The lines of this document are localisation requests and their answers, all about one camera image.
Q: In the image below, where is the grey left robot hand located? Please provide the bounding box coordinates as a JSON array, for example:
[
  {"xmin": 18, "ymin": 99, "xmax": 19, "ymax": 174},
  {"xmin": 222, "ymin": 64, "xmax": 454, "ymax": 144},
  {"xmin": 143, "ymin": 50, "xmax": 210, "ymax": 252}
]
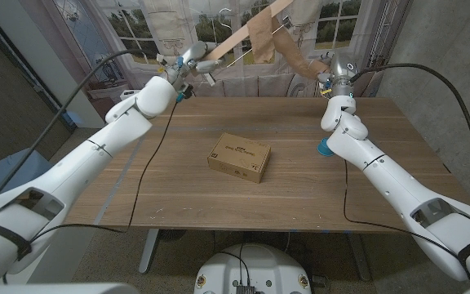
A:
[{"xmin": 165, "ymin": 40, "xmax": 226, "ymax": 82}]

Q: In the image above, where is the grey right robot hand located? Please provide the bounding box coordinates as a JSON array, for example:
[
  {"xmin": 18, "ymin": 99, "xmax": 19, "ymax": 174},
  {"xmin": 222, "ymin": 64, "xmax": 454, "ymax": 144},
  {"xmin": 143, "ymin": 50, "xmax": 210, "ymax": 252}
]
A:
[{"xmin": 316, "ymin": 51, "xmax": 358, "ymax": 97}]

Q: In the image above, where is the wooden slat with metal clips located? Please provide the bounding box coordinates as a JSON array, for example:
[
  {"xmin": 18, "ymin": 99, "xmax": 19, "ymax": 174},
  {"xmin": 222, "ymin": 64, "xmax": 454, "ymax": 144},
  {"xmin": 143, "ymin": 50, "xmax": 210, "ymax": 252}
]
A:
[{"xmin": 204, "ymin": 0, "xmax": 295, "ymax": 87}]

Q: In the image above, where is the beige arm wrap bandage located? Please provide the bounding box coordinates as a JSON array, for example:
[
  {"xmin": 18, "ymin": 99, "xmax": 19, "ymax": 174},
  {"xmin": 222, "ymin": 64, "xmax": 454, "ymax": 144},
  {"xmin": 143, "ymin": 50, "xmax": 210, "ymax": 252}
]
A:
[{"xmin": 246, "ymin": 7, "xmax": 330, "ymax": 81}]

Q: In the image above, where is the blue plastic lid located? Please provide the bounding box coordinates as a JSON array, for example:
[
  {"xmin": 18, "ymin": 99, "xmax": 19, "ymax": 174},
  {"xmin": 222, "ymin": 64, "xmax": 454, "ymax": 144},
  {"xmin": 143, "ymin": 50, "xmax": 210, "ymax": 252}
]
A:
[{"xmin": 316, "ymin": 136, "xmax": 336, "ymax": 158}]

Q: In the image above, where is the brown cardboard box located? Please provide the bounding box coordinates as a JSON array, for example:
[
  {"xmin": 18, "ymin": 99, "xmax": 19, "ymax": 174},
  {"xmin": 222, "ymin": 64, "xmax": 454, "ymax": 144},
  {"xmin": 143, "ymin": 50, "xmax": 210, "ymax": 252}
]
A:
[{"xmin": 206, "ymin": 132, "xmax": 272, "ymax": 185}]

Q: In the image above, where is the printed window scene backdrop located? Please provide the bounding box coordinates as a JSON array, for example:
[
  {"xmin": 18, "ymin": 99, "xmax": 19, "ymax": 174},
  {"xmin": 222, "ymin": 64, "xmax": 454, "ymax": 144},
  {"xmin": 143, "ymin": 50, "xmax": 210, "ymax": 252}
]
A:
[{"xmin": 18, "ymin": 0, "xmax": 414, "ymax": 99}]

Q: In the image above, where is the grey metal table leg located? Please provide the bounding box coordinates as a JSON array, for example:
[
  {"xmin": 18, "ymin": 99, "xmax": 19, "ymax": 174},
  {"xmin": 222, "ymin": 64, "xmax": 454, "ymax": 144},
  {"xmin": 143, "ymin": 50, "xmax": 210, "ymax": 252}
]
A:
[
  {"xmin": 138, "ymin": 228, "xmax": 161, "ymax": 274},
  {"xmin": 347, "ymin": 233, "xmax": 373, "ymax": 283}
]

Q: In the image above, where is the blue grey bin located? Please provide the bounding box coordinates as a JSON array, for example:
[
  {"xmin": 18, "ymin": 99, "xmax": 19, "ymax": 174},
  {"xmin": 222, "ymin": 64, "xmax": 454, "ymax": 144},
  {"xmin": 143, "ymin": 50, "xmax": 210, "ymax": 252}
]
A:
[{"xmin": 0, "ymin": 149, "xmax": 52, "ymax": 205}]

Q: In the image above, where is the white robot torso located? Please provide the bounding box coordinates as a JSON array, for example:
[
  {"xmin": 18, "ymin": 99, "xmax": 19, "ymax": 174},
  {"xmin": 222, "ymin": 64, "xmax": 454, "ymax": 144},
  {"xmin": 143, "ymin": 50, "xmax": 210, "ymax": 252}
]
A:
[{"xmin": 193, "ymin": 243, "xmax": 313, "ymax": 294}]

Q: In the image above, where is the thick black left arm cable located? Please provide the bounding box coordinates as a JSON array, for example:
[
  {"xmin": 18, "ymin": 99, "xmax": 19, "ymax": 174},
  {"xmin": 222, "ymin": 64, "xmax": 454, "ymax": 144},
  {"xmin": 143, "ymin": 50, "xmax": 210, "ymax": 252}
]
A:
[{"xmin": 0, "ymin": 48, "xmax": 166, "ymax": 197}]

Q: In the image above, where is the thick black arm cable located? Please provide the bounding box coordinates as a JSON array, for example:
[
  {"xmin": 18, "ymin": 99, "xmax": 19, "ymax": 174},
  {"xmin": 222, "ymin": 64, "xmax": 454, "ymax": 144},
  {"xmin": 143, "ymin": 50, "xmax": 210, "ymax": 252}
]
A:
[
  {"xmin": 348, "ymin": 63, "xmax": 470, "ymax": 197},
  {"xmin": 0, "ymin": 48, "xmax": 166, "ymax": 197}
]

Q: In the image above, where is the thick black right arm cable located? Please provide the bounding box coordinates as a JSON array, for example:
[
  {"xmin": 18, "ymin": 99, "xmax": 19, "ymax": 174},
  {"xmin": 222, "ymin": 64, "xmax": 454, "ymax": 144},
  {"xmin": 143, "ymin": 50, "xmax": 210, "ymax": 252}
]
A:
[{"xmin": 348, "ymin": 63, "xmax": 470, "ymax": 197}]

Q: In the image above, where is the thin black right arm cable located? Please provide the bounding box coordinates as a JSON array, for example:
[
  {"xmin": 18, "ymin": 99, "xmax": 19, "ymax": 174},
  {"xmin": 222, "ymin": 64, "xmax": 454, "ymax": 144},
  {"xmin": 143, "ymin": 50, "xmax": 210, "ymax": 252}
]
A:
[{"xmin": 342, "ymin": 158, "xmax": 470, "ymax": 287}]

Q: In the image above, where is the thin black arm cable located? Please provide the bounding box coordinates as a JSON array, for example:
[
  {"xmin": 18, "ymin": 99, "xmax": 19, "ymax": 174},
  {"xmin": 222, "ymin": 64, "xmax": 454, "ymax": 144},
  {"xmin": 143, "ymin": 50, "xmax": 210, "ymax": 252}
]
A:
[
  {"xmin": 342, "ymin": 158, "xmax": 470, "ymax": 287},
  {"xmin": 29, "ymin": 100, "xmax": 179, "ymax": 244}
]

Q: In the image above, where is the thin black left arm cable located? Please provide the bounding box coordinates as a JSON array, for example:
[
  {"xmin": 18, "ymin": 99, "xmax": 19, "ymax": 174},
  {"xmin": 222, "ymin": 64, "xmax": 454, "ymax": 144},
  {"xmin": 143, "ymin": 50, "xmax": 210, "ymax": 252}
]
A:
[{"xmin": 29, "ymin": 100, "xmax": 179, "ymax": 244}]

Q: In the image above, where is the black torso cable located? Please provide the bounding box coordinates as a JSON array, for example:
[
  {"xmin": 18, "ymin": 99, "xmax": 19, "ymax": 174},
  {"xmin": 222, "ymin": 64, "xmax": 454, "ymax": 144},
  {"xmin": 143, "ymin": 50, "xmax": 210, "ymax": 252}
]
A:
[{"xmin": 217, "ymin": 243, "xmax": 252, "ymax": 287}]

